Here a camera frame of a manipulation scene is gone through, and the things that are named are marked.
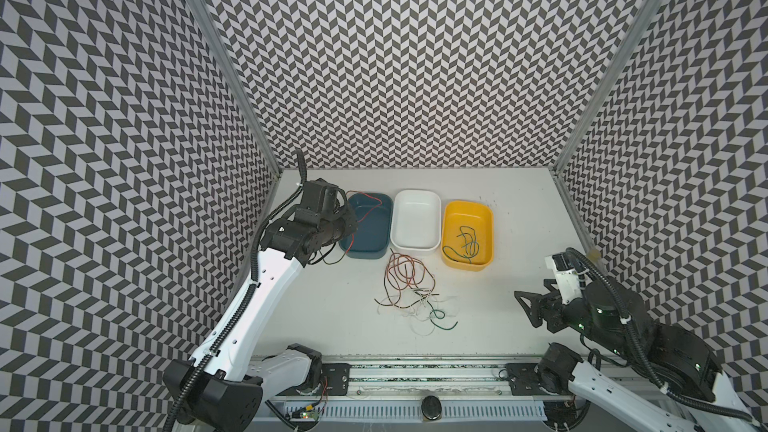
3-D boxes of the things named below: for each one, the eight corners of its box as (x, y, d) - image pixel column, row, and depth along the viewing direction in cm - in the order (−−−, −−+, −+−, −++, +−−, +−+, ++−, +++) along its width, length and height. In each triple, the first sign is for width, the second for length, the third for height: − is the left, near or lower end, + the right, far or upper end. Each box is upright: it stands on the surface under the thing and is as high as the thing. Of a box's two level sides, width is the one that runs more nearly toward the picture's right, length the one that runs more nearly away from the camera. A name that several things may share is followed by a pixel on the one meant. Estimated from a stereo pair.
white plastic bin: (390, 257, 96) (390, 247, 91) (391, 200, 111) (391, 189, 106) (444, 257, 96) (446, 247, 91) (438, 200, 111) (439, 189, 106)
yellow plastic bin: (438, 266, 95) (440, 256, 90) (443, 208, 110) (445, 196, 105) (490, 274, 93) (495, 264, 88) (488, 213, 108) (492, 202, 103)
